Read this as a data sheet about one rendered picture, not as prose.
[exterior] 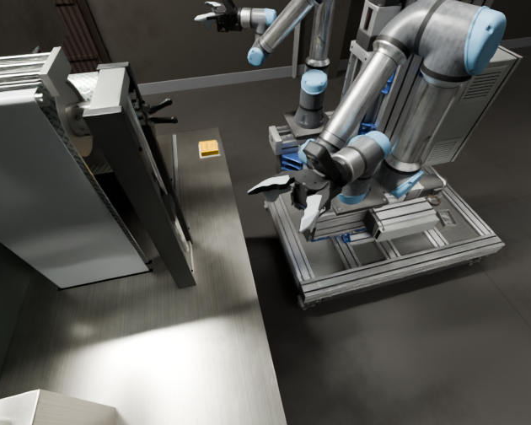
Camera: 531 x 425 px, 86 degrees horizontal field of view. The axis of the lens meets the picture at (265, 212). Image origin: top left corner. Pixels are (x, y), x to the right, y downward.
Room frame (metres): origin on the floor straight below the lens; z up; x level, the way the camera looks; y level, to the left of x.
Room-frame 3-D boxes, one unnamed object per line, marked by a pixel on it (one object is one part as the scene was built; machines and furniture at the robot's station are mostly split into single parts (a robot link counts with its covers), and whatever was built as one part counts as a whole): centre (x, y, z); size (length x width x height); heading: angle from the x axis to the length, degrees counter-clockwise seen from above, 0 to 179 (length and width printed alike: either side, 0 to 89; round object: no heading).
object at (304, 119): (1.29, -0.22, 0.87); 0.15 x 0.15 x 0.10
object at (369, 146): (0.54, -0.24, 1.21); 0.11 x 0.08 x 0.09; 131
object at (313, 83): (1.29, -0.23, 0.98); 0.13 x 0.12 x 0.14; 169
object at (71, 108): (0.49, 0.34, 1.33); 0.06 x 0.06 x 0.06; 13
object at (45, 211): (0.37, 0.50, 1.17); 0.34 x 0.05 x 0.54; 103
